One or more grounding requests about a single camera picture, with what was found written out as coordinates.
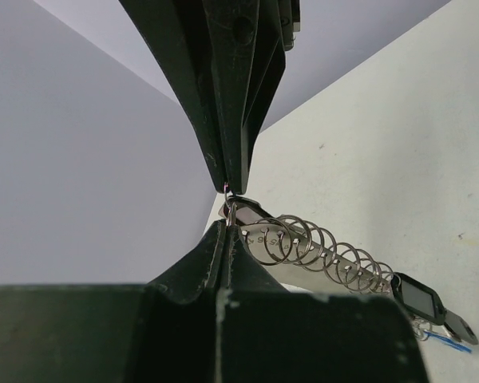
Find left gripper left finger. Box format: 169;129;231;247
0;220;228;383

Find chain of metal keyrings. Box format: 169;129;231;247
223;199;479;346

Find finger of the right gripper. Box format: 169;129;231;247
121;0;226;193

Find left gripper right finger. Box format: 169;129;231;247
217;226;428;382

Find dark blue tagged key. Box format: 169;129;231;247
218;195;272;226

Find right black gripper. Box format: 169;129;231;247
203;0;301;194

